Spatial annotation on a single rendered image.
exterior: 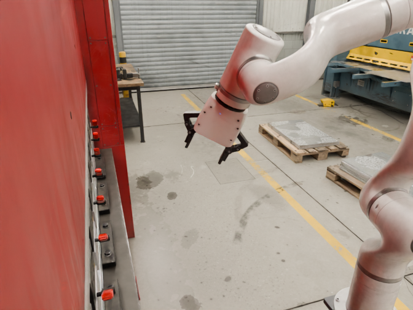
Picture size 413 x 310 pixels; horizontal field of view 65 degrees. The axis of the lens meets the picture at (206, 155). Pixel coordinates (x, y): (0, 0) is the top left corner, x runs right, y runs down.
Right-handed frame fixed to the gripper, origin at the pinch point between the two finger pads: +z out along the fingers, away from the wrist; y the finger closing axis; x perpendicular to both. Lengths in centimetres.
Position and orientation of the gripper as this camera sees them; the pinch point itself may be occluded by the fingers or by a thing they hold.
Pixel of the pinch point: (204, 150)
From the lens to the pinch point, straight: 81.2
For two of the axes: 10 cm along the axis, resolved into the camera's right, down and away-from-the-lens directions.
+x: 2.3, -5.4, 8.1
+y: 9.0, 4.4, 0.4
